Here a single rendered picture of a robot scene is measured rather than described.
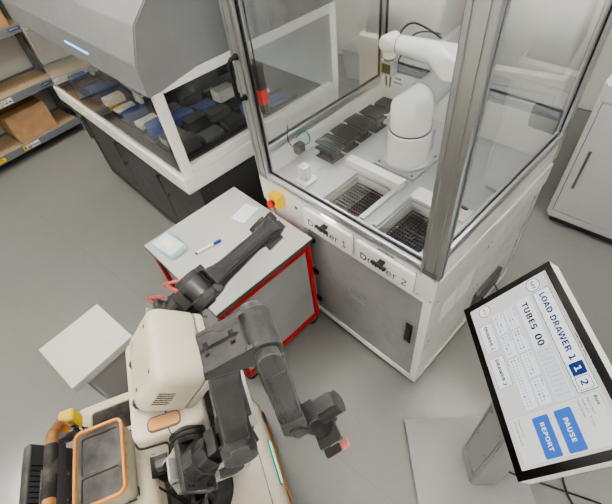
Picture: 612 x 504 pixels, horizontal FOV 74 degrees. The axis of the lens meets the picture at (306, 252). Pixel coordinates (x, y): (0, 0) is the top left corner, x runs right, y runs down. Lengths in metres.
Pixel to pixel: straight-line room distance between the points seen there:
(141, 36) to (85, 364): 1.33
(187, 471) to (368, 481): 1.31
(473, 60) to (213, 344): 0.82
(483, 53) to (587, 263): 2.28
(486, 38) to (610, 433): 0.91
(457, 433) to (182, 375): 1.61
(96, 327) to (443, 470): 1.68
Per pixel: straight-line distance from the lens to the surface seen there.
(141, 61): 1.97
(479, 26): 1.04
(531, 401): 1.29
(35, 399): 2.97
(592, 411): 1.22
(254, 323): 0.65
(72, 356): 1.94
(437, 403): 2.36
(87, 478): 1.51
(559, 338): 1.29
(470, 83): 1.09
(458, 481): 2.22
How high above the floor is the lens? 2.17
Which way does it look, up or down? 48 degrees down
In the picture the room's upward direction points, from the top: 9 degrees counter-clockwise
